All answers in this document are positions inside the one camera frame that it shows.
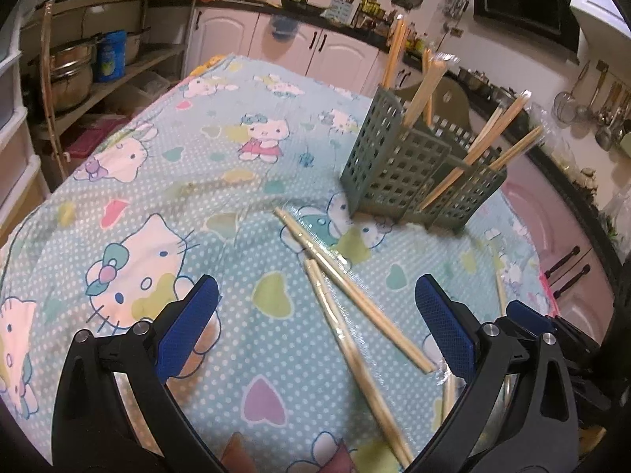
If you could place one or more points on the wooden shelf unit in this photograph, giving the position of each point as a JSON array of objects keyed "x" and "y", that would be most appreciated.
[{"x": 143, "y": 66}]

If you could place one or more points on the stacked steel steamer pot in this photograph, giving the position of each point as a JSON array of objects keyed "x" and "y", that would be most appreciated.
[{"x": 69, "y": 74}]

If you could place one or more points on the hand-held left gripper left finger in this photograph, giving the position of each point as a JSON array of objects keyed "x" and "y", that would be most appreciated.
[{"x": 190, "y": 325}]

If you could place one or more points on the black range hood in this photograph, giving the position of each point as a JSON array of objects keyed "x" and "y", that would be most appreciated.
[{"x": 522, "y": 0}]

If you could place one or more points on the bamboo stick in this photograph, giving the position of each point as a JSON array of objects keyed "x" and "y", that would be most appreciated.
[{"x": 52, "y": 98}]

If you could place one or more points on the blue cutlery holder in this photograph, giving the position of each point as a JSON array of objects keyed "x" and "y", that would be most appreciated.
[{"x": 342, "y": 12}]

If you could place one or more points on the green plastic utensil caddy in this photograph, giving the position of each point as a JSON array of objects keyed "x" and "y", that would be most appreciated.
[{"x": 379, "y": 157}]

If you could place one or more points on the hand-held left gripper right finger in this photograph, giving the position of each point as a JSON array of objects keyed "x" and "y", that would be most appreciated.
[{"x": 443, "y": 325}]

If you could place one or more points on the steel pot with lid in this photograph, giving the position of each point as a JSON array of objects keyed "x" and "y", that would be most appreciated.
[{"x": 475, "y": 81}]

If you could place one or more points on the hanging steel ladle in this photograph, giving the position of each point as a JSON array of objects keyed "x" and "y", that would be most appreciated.
[{"x": 589, "y": 108}]

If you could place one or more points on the pink lid plastic container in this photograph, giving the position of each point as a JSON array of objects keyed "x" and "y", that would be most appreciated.
[{"x": 93, "y": 135}]

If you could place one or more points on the black wok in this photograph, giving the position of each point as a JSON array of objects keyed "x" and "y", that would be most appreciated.
[{"x": 303, "y": 6}]

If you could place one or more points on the white plastic drawer unit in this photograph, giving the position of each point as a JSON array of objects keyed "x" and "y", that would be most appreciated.
[{"x": 15, "y": 123}]

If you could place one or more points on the blue tin can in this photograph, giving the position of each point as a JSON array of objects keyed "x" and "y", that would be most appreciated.
[{"x": 111, "y": 56}]

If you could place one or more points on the white lower kitchen cabinets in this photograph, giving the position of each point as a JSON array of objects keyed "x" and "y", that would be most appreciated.
[{"x": 340, "y": 51}]

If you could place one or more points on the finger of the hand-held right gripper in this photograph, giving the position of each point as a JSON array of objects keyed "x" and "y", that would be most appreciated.
[{"x": 527, "y": 318}]

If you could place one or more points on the cartoon cat printed blanket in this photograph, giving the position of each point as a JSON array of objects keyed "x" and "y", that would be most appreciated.
[{"x": 197, "y": 167}]

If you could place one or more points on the steel pot on shelf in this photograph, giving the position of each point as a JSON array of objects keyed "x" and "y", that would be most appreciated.
[{"x": 137, "y": 44}]

